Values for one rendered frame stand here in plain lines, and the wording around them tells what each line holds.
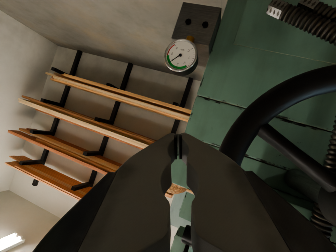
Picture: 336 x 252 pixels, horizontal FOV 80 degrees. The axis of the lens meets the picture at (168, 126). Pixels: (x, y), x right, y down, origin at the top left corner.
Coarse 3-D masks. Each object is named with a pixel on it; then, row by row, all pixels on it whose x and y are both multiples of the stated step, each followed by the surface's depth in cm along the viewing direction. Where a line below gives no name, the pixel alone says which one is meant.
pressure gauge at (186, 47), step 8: (176, 40) 38; (184, 40) 37; (192, 40) 39; (168, 48) 38; (176, 48) 38; (184, 48) 37; (192, 48) 37; (168, 56) 38; (176, 56) 38; (184, 56) 37; (192, 56) 37; (168, 64) 38; (176, 64) 37; (184, 64) 37; (192, 64) 36; (176, 72) 38; (184, 72) 38
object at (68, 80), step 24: (72, 72) 340; (24, 96) 304; (120, 96) 264; (72, 120) 282; (96, 120) 278; (48, 144) 287; (72, 144) 319; (144, 144) 242; (24, 168) 295; (48, 168) 325; (96, 168) 258; (72, 192) 270; (168, 192) 242
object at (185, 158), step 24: (192, 144) 11; (192, 168) 9; (216, 168) 9; (240, 168) 9; (216, 192) 8; (240, 192) 8; (192, 216) 7; (216, 216) 7; (240, 216) 7; (264, 216) 7; (192, 240) 7; (216, 240) 6; (240, 240) 6; (264, 240) 6
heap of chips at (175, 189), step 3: (171, 186) 43; (174, 186) 43; (177, 186) 43; (180, 186) 42; (168, 189) 44; (171, 189) 43; (174, 189) 43; (177, 189) 43; (180, 189) 43; (183, 189) 43; (186, 189) 45; (171, 192) 45; (174, 192) 44; (177, 192) 43; (180, 192) 44
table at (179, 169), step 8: (176, 160) 42; (176, 168) 42; (184, 168) 41; (176, 176) 42; (184, 176) 41; (176, 184) 42; (184, 184) 41; (280, 192) 35; (288, 200) 29; (296, 200) 32; (304, 200) 35; (296, 208) 28; (304, 208) 28; (312, 208) 29
